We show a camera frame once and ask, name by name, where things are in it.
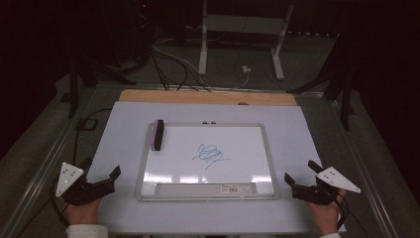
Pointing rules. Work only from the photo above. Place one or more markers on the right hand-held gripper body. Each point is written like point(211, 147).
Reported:
point(333, 178)

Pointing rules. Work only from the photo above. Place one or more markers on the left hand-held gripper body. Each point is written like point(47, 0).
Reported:
point(67, 177)

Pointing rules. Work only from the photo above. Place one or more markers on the purple and black whiteboard eraser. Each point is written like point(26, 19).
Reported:
point(158, 135)

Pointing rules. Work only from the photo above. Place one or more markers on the silver framed whiteboard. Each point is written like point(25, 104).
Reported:
point(237, 142)

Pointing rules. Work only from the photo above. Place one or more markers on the person's right hand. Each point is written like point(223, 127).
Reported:
point(327, 218)

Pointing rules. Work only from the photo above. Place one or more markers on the person's left hand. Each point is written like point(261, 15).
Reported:
point(84, 214)

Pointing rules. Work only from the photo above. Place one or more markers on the black square floor plate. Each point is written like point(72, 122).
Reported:
point(86, 124)

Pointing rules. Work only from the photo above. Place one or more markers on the large white sheet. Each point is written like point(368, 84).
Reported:
point(125, 125)

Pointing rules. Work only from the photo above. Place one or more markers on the black tripod stand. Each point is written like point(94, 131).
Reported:
point(73, 95)
point(346, 105)

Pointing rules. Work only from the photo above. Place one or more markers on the wooden board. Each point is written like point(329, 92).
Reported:
point(198, 97)

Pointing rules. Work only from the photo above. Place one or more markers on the white plug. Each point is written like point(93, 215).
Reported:
point(246, 69)

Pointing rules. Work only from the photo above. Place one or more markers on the dark power strip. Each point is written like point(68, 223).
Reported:
point(313, 33)

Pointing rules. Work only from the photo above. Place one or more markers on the white metal stand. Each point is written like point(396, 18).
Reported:
point(203, 49)

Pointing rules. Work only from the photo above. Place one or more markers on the dark equipment rack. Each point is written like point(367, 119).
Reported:
point(143, 20)

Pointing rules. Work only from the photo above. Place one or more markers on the silver metal rail frame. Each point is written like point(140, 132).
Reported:
point(43, 172)

